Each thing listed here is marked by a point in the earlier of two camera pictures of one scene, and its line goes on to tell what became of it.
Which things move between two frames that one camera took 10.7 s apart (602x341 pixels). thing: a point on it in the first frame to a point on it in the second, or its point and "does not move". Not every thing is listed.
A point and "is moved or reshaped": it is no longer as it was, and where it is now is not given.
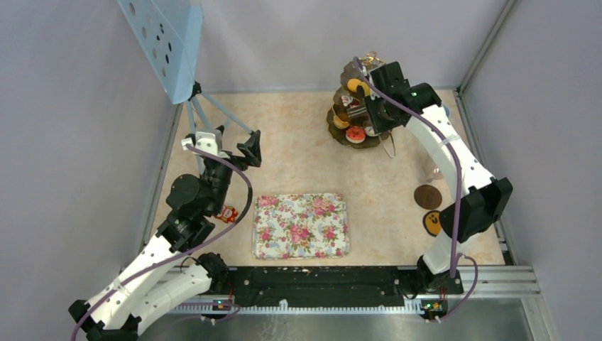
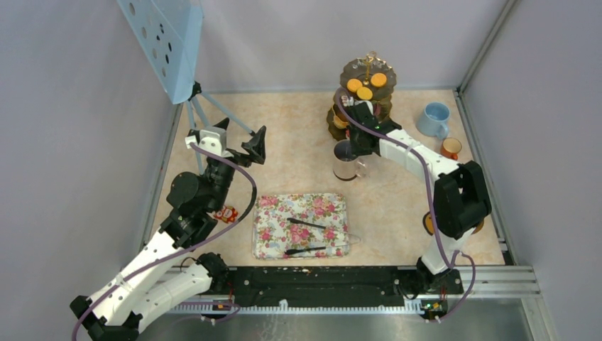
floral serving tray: [300, 226] does not move
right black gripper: [378, 125] to [357, 150]
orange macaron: [353, 84] does not move
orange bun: [338, 123] does not move
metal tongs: [373, 95] to [294, 251]
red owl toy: [228, 214] does not move
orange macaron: [365, 87] is moved or reshaped
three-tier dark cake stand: [348, 123] does not move
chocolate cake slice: [346, 99] does not move
